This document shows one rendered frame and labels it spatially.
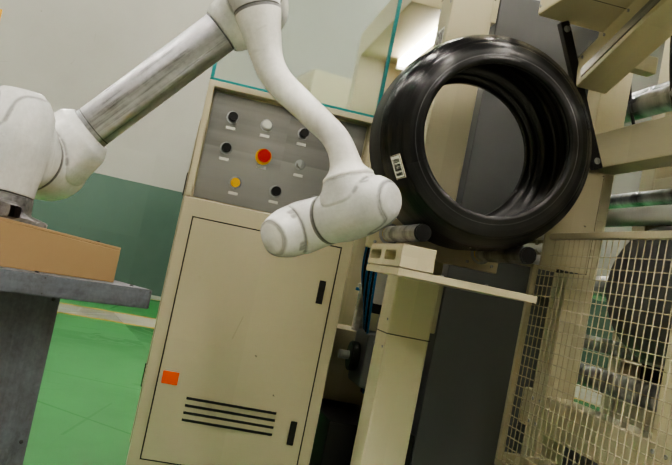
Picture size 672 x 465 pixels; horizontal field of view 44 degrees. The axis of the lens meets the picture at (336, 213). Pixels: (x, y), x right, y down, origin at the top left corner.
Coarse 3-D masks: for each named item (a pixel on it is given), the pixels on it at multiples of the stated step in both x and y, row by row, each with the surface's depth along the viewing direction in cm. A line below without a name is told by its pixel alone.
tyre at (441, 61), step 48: (480, 48) 211; (528, 48) 214; (384, 96) 224; (432, 96) 207; (528, 96) 239; (576, 96) 215; (384, 144) 211; (528, 144) 240; (576, 144) 214; (432, 192) 207; (528, 192) 239; (576, 192) 215; (432, 240) 224; (480, 240) 211; (528, 240) 215
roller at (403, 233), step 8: (416, 224) 210; (424, 224) 207; (384, 232) 238; (392, 232) 228; (400, 232) 220; (408, 232) 212; (416, 232) 207; (424, 232) 207; (392, 240) 232; (400, 240) 224; (408, 240) 216; (416, 240) 209; (424, 240) 207
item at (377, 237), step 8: (392, 224) 241; (400, 224) 242; (376, 232) 240; (368, 240) 240; (376, 240) 240; (384, 240) 240; (432, 248) 243; (440, 248) 244; (448, 248) 244; (440, 256) 244; (448, 256) 244; (456, 256) 244; (464, 256) 245; (472, 256) 245; (456, 264) 244; (464, 264) 245; (472, 264) 245; (480, 264) 246; (488, 264) 246; (496, 264) 246; (488, 272) 246
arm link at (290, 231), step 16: (288, 208) 167; (304, 208) 166; (272, 224) 164; (288, 224) 164; (304, 224) 165; (272, 240) 165; (288, 240) 163; (304, 240) 166; (320, 240) 165; (288, 256) 167
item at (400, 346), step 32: (448, 0) 254; (480, 0) 251; (448, 32) 249; (480, 32) 251; (448, 96) 248; (448, 128) 248; (448, 160) 247; (448, 192) 247; (416, 288) 244; (384, 320) 248; (416, 320) 244; (384, 352) 242; (416, 352) 244; (384, 384) 242; (416, 384) 243; (384, 416) 241; (384, 448) 241
